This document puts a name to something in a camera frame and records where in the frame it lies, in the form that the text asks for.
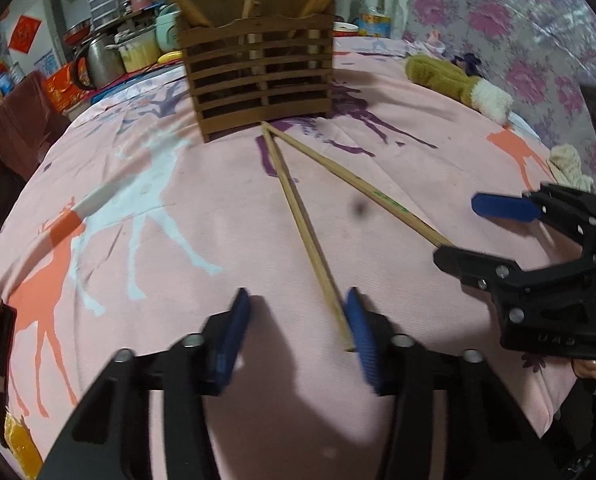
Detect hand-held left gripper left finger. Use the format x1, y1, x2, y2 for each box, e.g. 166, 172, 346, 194
37, 287, 252, 480

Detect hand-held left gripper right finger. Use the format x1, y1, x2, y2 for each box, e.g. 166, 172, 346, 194
344, 287, 559, 480

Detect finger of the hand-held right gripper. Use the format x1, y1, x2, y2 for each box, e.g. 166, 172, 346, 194
434, 244, 596, 307
470, 182, 596, 257

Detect person's right hand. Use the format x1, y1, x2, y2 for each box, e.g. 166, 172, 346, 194
572, 357, 596, 386

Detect cream knitted cloth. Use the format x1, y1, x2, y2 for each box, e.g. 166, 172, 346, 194
548, 143, 594, 192

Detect white flat board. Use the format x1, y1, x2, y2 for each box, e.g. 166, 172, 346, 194
508, 110, 541, 138

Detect pink deer printed tablecloth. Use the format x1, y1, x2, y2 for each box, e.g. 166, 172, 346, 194
0, 25, 596, 480

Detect olive and white plush toy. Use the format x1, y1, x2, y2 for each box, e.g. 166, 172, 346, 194
404, 54, 513, 125

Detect yellow packet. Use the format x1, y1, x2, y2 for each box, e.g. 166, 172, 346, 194
3, 410, 45, 480

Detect clear plastic oil bottle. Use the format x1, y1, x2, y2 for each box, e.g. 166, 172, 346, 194
359, 0, 393, 39

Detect cream pot with lid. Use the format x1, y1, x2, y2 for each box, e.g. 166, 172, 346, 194
105, 30, 159, 74

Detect red gift box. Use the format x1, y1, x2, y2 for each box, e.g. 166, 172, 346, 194
44, 60, 98, 115

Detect steel kettle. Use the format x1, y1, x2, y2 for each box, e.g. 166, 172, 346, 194
74, 32, 125, 90

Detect table with red cloth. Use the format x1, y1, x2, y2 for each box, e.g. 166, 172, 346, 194
0, 71, 71, 183

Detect pale green electric cooker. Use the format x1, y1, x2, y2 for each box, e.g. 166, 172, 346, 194
155, 4, 185, 53

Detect red diamond paper decoration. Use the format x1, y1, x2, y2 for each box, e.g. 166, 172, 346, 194
8, 16, 44, 53

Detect white refrigerator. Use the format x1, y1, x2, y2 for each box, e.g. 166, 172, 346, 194
0, 0, 68, 78

